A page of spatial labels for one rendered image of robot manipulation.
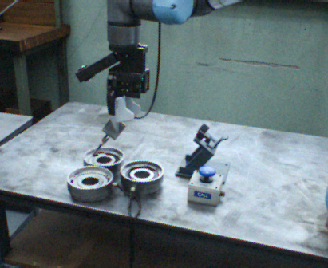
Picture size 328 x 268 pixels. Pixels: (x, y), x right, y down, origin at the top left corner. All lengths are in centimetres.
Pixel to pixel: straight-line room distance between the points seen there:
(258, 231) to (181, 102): 183
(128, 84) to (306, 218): 50
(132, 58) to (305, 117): 179
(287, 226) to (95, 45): 207
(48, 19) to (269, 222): 212
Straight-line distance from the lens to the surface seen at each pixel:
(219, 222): 91
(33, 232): 131
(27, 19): 282
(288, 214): 97
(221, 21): 248
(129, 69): 95
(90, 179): 100
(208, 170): 94
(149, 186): 96
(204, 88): 259
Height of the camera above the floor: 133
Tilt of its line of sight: 24 degrees down
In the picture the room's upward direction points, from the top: 2 degrees clockwise
